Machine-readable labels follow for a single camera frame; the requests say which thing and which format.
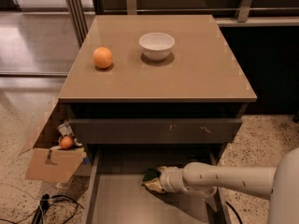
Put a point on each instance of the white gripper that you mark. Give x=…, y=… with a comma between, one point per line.
x=168, y=179

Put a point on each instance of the green and yellow sponge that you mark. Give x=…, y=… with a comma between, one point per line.
x=151, y=175

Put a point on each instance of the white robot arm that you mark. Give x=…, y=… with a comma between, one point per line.
x=279, y=185

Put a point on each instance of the open middle drawer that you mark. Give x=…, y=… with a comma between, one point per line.
x=116, y=194

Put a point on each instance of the closed top drawer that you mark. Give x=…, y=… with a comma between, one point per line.
x=155, y=131

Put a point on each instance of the grey drawer cabinet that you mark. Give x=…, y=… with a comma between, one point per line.
x=200, y=79

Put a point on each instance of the orange fruit in box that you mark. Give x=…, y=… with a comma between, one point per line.
x=66, y=142

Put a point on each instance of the cardboard box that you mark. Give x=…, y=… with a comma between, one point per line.
x=48, y=162

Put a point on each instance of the crumpled wrapper in box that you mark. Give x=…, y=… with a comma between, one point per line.
x=65, y=129

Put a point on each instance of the white ceramic bowl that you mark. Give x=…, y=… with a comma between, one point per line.
x=156, y=46

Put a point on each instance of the orange fruit on cabinet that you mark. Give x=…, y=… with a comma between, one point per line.
x=102, y=57

